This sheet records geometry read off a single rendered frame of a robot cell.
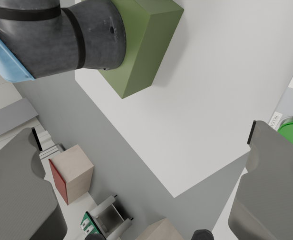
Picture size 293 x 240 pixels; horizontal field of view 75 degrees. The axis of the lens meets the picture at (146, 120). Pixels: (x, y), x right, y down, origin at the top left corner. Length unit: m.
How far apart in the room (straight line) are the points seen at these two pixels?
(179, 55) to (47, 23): 0.27
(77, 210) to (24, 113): 3.70
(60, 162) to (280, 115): 4.62
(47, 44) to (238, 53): 0.33
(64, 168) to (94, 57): 4.36
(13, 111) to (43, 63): 7.53
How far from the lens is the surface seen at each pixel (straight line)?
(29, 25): 0.35
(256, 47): 0.40
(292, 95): 0.29
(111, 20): 0.42
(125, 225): 4.42
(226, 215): 0.67
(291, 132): 0.30
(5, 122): 7.79
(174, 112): 0.54
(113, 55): 0.43
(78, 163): 4.74
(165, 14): 0.41
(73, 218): 6.76
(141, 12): 0.39
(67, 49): 0.39
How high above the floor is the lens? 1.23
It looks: 35 degrees down
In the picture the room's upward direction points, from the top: 121 degrees counter-clockwise
